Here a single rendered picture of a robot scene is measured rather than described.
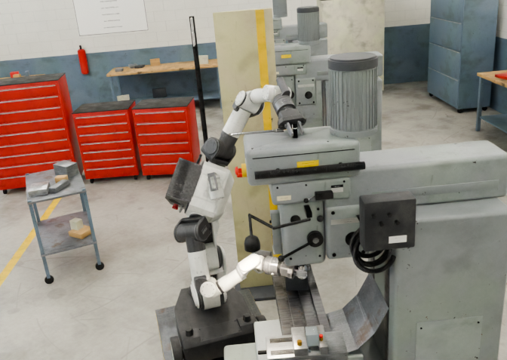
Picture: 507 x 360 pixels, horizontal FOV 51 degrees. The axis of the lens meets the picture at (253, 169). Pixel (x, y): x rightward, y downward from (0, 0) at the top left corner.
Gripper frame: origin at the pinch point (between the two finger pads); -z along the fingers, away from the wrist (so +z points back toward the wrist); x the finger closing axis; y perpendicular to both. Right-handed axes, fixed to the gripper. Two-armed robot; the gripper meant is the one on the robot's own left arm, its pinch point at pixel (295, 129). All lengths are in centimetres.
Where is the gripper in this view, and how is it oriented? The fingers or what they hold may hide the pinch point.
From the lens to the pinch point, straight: 224.5
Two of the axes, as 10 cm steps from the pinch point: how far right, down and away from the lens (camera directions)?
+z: -2.9, -7.5, 6.0
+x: -9.5, 1.7, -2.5
